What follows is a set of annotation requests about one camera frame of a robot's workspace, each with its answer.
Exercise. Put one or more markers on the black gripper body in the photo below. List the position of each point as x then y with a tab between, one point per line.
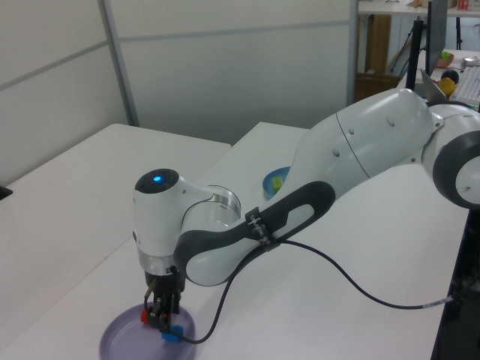
165	285

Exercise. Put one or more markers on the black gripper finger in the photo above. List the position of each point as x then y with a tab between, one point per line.
175	304
161	318

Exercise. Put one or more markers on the red block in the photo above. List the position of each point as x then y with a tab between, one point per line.
143	317

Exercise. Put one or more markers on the blue block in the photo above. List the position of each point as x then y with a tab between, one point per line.
173	334

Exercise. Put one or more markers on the green block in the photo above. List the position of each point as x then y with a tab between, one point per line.
276	182

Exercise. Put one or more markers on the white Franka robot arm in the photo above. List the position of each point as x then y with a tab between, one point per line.
367	135

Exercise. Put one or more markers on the purple plate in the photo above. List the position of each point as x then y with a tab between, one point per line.
123	337

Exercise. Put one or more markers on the blue plate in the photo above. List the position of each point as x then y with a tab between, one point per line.
268	183

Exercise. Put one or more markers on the brown cardboard box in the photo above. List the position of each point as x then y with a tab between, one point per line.
375	88

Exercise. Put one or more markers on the wooden cabinet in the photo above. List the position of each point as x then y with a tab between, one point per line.
378	45

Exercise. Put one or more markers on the grey metal wedge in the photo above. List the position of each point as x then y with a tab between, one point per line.
433	90

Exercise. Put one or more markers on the black monitor stand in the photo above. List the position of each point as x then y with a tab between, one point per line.
414	56

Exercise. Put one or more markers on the yellow ball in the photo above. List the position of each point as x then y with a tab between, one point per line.
449	88

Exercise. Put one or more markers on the orange bowl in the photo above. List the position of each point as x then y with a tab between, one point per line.
444	62

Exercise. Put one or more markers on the white keyboard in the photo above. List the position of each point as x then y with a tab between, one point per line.
468	84

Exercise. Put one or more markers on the dark grey monitor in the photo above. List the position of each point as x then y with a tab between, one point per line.
437	33

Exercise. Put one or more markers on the grey partition post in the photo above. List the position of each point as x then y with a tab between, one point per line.
120	67
354	48

